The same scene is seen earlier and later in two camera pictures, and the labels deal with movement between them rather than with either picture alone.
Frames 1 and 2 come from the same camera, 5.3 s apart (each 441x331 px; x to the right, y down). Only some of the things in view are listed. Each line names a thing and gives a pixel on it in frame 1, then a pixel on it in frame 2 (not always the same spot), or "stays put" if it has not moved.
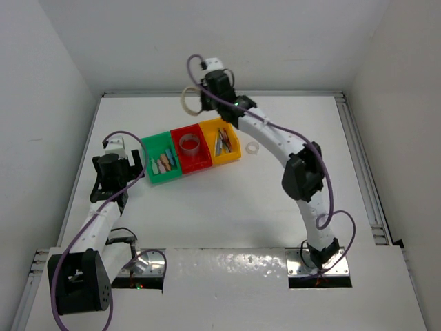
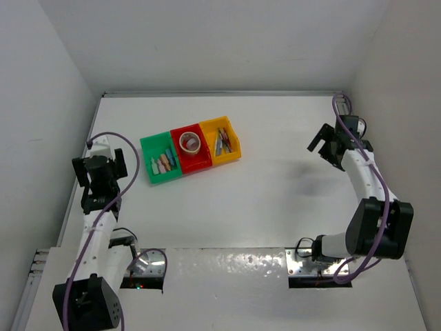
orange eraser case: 165,162 stays put
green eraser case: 154,166 stays put
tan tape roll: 182,100 to 187,150
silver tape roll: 189,143 stays put
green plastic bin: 155,146 stays put
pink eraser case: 161,167 stays put
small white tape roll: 252,148 to 191,143
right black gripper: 206,105 to 326,134
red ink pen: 227,138 stays put
